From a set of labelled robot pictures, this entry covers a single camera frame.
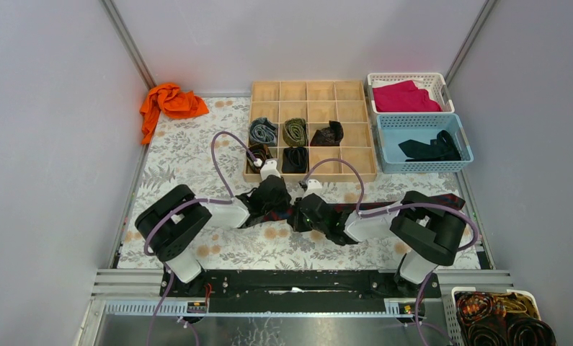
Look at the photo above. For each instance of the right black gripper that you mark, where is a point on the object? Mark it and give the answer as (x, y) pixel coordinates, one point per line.
(295, 221)

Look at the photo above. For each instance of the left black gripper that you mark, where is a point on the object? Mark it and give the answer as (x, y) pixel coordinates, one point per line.
(277, 197)

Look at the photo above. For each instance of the red navy striped tie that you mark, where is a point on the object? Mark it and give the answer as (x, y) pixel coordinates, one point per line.
(449, 200)

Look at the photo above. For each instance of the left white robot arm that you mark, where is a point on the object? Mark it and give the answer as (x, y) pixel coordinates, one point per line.
(171, 224)

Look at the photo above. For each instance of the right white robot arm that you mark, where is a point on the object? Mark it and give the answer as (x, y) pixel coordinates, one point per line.
(432, 231)

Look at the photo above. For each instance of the white basket of ties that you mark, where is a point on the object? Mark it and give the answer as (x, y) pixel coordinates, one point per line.
(451, 310)

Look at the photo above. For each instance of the brown black rolled tie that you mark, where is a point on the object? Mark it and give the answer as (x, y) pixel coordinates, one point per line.
(260, 154)

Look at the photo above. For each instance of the grey blue rolled tie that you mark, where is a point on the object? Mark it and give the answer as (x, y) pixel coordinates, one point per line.
(263, 131)

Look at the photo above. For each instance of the olive green rolled tie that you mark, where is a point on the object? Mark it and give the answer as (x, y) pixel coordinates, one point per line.
(295, 132)

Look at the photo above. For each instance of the wooden compartment tray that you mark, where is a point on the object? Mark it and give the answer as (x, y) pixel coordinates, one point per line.
(318, 102)

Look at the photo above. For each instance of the floral table mat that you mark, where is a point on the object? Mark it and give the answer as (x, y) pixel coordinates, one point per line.
(201, 153)

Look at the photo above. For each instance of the dark brown patterned rolled tie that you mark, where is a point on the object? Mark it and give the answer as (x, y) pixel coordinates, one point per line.
(331, 135)

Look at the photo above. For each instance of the blue plastic basket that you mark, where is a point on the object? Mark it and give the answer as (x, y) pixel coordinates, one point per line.
(392, 129)

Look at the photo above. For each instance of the orange cloth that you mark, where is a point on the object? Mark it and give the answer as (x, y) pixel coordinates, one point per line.
(170, 100)

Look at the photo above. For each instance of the dark green tie in basket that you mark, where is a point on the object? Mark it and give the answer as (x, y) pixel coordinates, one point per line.
(441, 148)

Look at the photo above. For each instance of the magenta cloth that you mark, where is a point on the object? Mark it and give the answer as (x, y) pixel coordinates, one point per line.
(404, 96)

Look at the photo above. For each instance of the white plastic basket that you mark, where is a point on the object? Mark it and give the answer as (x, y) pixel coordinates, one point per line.
(434, 83)

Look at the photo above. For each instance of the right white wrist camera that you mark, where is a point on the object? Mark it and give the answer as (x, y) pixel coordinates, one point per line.
(312, 186)

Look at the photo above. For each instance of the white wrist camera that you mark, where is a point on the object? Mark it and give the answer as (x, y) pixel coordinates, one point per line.
(269, 168)
(312, 186)

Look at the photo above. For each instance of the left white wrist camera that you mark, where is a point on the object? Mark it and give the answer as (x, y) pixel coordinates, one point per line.
(269, 168)

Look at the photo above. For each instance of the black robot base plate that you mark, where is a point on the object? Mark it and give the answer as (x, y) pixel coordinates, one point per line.
(298, 286)

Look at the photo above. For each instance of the perforated metal cable rail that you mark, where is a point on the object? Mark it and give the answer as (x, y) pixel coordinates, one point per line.
(223, 307)

